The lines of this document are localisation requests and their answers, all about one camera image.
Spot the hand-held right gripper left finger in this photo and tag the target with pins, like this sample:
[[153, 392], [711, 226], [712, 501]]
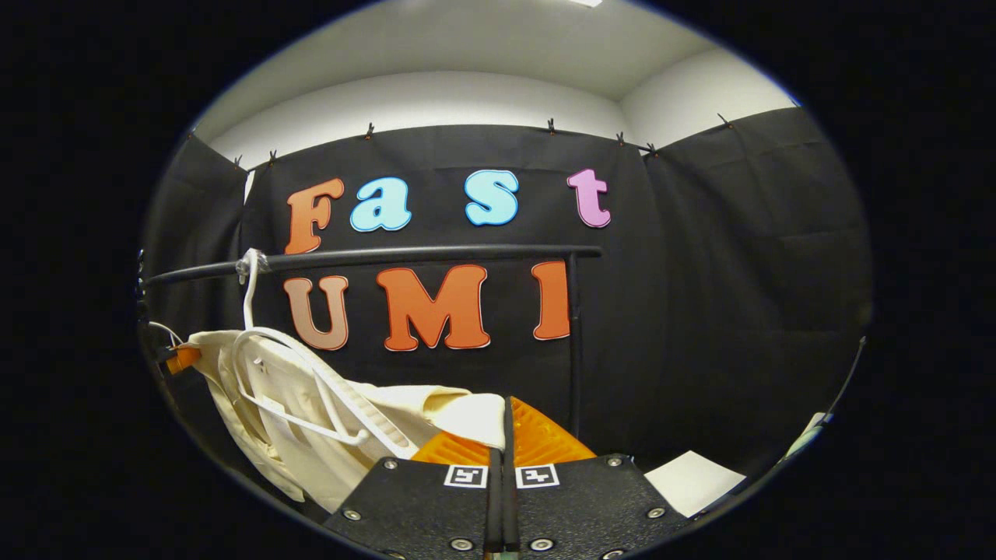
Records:
[[412, 505]]

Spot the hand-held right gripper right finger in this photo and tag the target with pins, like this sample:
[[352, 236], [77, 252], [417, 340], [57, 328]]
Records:
[[591, 502]]

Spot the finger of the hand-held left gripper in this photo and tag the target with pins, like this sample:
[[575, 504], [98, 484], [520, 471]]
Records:
[[184, 359]]

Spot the cream shirt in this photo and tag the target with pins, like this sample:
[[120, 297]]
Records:
[[436, 408]]

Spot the black clothes rack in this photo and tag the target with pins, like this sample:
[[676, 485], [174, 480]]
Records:
[[436, 253]]

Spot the black backdrop cloth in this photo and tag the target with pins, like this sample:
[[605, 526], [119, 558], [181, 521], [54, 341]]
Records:
[[700, 311]]

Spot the white side table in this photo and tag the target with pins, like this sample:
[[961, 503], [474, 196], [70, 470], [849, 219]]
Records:
[[809, 435]]

